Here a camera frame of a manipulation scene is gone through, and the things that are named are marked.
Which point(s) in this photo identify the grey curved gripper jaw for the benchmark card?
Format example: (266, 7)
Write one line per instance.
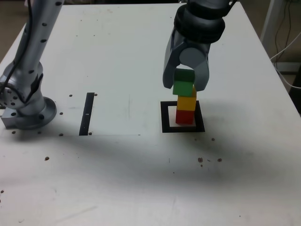
(192, 57)
(169, 68)

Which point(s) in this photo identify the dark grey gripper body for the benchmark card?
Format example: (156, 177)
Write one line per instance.
(197, 45)

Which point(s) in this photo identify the green cube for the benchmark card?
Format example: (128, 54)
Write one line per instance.
(182, 88)

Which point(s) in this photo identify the yellow cube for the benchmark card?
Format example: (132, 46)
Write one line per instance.
(185, 103)

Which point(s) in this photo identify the red cube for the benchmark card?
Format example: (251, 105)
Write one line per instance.
(184, 117)

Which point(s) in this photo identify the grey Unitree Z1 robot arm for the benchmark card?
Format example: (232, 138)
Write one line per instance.
(26, 103)

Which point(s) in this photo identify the black tape square outline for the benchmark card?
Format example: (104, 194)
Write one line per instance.
(164, 117)

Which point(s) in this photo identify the black tape strip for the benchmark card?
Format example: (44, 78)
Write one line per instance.
(85, 117)

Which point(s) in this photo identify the white upright post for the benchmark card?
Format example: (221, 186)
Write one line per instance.
(268, 21)

